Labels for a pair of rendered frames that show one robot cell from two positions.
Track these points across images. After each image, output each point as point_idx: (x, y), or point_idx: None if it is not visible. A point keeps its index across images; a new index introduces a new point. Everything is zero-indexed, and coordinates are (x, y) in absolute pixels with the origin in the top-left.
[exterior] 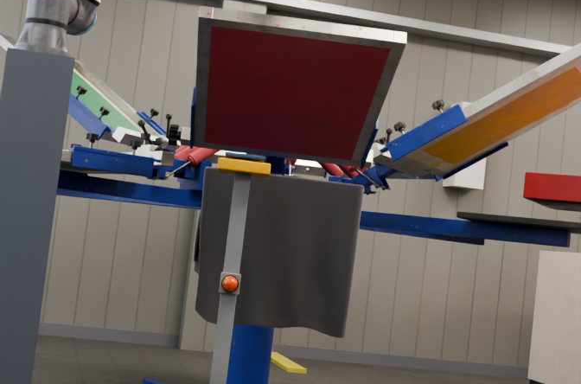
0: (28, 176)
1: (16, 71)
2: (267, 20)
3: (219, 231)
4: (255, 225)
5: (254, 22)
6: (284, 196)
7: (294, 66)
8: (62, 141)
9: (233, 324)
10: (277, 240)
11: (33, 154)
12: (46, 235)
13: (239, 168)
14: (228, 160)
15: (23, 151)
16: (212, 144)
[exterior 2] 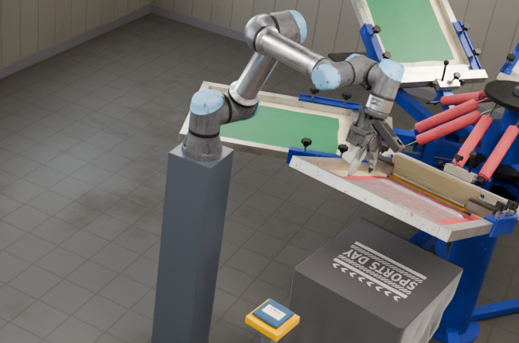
0: (183, 237)
1: (174, 169)
2: (338, 184)
3: (299, 314)
4: (322, 321)
5: (327, 184)
6: (343, 312)
7: None
8: (203, 221)
9: None
10: (336, 338)
11: (186, 224)
12: (195, 275)
13: (257, 328)
14: (251, 320)
15: (180, 221)
16: None
